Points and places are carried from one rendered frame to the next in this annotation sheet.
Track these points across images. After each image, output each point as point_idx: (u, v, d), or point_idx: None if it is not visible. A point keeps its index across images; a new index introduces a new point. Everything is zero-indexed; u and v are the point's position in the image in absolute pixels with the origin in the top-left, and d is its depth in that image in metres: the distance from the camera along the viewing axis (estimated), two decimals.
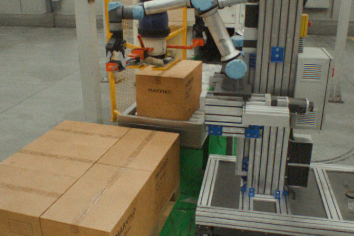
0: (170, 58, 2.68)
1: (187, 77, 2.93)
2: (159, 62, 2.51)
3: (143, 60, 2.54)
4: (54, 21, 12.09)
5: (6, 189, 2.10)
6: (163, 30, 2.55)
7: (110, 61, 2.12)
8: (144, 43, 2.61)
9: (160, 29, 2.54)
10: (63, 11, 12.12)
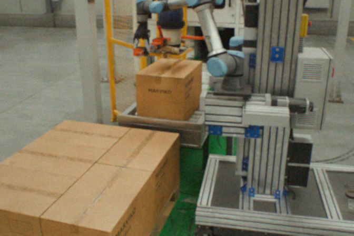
0: (184, 47, 3.07)
1: (187, 77, 2.93)
2: (176, 50, 2.90)
3: (161, 49, 2.92)
4: (54, 21, 12.09)
5: (6, 189, 2.10)
6: (179, 23, 2.94)
7: (137, 48, 2.51)
8: (162, 34, 3.00)
9: (177, 22, 2.93)
10: (63, 11, 12.12)
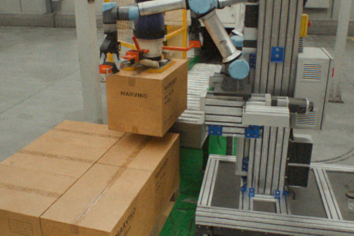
0: (166, 60, 2.63)
1: (167, 78, 2.45)
2: (155, 64, 2.45)
3: (138, 62, 2.48)
4: (54, 21, 12.09)
5: (6, 189, 2.10)
6: (159, 32, 2.50)
7: (104, 64, 2.06)
8: (139, 45, 2.55)
9: (156, 31, 2.49)
10: (63, 11, 12.12)
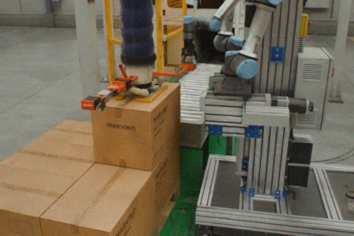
0: (156, 86, 2.46)
1: (157, 108, 2.27)
2: (144, 92, 2.28)
3: (126, 91, 2.31)
4: (54, 21, 12.09)
5: (6, 189, 2.10)
6: (148, 58, 2.33)
7: (86, 98, 1.90)
8: (128, 71, 2.38)
9: (145, 57, 2.31)
10: (63, 11, 12.12)
